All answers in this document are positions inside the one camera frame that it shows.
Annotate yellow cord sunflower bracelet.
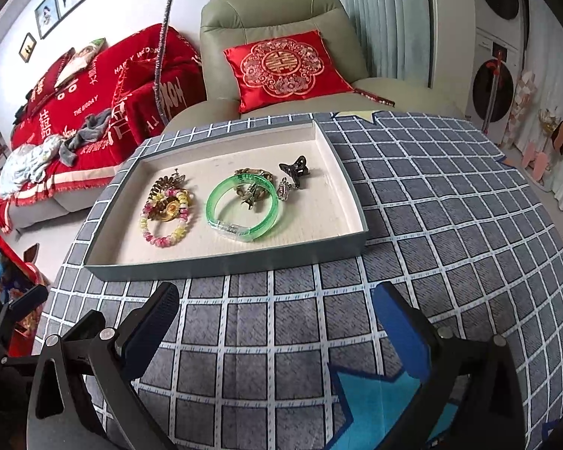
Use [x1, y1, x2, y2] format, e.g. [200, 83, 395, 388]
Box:
[147, 196, 187, 223]

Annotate pink yellow beaded bracelet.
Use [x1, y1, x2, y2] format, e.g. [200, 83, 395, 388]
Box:
[139, 187, 192, 248]

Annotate green translucent bangle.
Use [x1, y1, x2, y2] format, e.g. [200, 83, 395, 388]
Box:
[205, 173, 280, 243]

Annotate black claw hair clip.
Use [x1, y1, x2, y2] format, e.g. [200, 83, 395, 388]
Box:
[278, 156, 310, 189]

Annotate silver rhinestone hair clip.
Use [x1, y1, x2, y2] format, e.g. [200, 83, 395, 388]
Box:
[235, 183, 268, 209]

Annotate small silver brooch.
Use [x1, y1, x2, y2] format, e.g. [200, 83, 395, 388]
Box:
[276, 178, 295, 201]

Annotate grey-green jewelry tray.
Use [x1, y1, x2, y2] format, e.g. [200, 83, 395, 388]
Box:
[82, 118, 368, 281]

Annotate blue paper star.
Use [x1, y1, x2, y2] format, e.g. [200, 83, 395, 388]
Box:
[327, 366, 461, 450]

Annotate grey checked tablecloth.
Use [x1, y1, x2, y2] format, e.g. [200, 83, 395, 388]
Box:
[32, 109, 563, 450]

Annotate white clothes pile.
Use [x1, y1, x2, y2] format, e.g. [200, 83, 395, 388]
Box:
[0, 134, 65, 199]

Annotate pink decorative ornament stand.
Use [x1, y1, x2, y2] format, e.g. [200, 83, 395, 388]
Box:
[522, 109, 563, 192]

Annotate grey garment on sofa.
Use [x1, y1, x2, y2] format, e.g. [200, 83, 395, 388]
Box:
[59, 108, 111, 167]

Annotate sofa with red blanket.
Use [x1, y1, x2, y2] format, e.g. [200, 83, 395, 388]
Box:
[0, 24, 206, 233]

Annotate lower white washing machine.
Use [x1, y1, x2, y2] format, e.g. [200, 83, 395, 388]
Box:
[465, 30, 521, 145]

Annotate white washing machine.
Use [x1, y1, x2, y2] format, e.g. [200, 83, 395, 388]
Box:
[475, 0, 524, 49]
[465, 30, 521, 145]

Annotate white sheer curtain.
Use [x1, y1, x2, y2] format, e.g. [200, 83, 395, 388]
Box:
[516, 0, 563, 212]

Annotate red embroidered cushion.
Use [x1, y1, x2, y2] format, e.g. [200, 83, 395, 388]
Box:
[223, 30, 355, 114]

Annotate upper white washing machine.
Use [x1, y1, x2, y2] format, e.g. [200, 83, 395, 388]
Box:
[475, 0, 524, 49]

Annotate teal curtain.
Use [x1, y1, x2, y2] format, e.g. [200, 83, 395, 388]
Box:
[346, 0, 433, 86]

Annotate green leather armchair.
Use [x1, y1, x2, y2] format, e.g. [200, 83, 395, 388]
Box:
[166, 0, 463, 132]

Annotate flexible gooseneck phone stand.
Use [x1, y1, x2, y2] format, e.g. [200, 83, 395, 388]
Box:
[153, 0, 173, 126]

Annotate small black picture frame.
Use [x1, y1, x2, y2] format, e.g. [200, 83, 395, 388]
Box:
[19, 33, 36, 63]

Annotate double black picture frame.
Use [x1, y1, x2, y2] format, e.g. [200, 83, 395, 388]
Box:
[34, 0, 85, 40]

